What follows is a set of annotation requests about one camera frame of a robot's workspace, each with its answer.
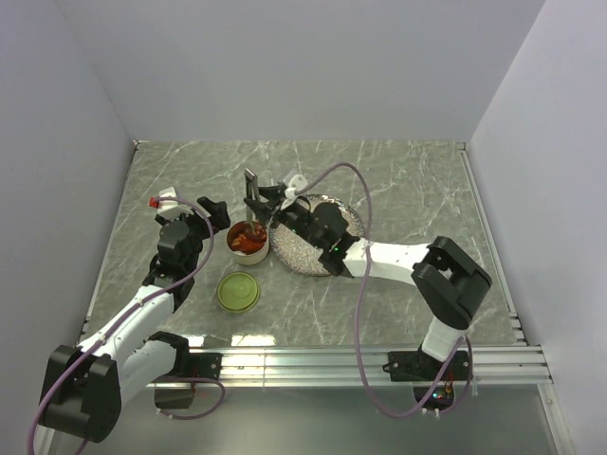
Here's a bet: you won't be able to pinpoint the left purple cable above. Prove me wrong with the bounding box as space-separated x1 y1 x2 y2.
24 194 227 455

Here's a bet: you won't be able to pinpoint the orange chicken wing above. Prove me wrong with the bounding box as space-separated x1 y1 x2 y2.
232 227 253 241

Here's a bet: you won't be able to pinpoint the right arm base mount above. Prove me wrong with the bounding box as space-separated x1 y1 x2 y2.
382 351 472 382

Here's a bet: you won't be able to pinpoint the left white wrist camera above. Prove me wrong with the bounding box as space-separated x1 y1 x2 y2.
149 187 183 219

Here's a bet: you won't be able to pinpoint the metal food tongs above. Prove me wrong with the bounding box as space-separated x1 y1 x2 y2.
243 168 262 236

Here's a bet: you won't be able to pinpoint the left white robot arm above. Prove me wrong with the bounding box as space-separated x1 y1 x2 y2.
31 188 230 443

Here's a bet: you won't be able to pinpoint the speckled ceramic plate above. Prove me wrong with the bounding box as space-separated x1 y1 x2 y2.
268 194 364 277

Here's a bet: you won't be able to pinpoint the aluminium mounting rail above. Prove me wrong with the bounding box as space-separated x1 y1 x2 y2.
146 345 554 388

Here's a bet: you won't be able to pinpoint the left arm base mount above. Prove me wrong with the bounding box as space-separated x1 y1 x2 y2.
148 332 223 380

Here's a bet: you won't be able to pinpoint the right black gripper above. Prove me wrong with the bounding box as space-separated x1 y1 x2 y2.
245 185 326 250

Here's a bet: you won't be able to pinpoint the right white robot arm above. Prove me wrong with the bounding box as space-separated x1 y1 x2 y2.
245 180 492 379

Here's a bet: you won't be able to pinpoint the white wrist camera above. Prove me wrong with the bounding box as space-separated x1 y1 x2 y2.
284 170 307 199
149 187 183 219

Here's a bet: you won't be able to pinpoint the green round lid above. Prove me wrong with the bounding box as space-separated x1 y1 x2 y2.
216 271 261 313

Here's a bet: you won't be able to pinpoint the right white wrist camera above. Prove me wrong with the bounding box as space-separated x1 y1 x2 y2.
284 170 307 199

